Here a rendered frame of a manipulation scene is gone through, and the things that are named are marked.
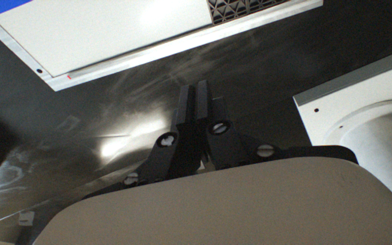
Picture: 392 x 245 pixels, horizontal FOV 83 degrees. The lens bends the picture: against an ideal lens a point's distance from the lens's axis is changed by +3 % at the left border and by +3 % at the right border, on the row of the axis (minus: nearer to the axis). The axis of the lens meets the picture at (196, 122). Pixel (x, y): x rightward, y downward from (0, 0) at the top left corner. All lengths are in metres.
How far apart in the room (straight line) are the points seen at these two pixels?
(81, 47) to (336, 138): 0.53
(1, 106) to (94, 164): 0.25
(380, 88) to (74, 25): 0.51
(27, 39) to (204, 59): 0.26
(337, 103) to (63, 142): 0.60
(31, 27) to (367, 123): 0.60
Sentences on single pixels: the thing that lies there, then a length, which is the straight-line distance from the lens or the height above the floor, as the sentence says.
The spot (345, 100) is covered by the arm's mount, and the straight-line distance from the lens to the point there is 0.51.
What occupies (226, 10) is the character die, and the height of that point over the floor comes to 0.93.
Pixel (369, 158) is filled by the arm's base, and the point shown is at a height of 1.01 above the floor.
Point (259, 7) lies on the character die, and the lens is 0.33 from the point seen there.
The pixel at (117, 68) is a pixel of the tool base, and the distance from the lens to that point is 0.39.
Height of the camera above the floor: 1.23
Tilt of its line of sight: 42 degrees down
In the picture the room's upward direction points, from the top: 177 degrees clockwise
